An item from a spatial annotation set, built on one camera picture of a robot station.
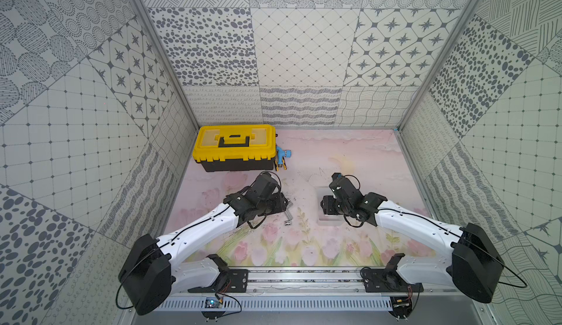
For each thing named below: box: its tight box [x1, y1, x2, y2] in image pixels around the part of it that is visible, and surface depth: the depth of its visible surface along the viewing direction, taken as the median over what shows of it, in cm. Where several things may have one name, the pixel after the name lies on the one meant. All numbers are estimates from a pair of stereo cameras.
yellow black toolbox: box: [192, 124, 278, 173], surface depth 94 cm
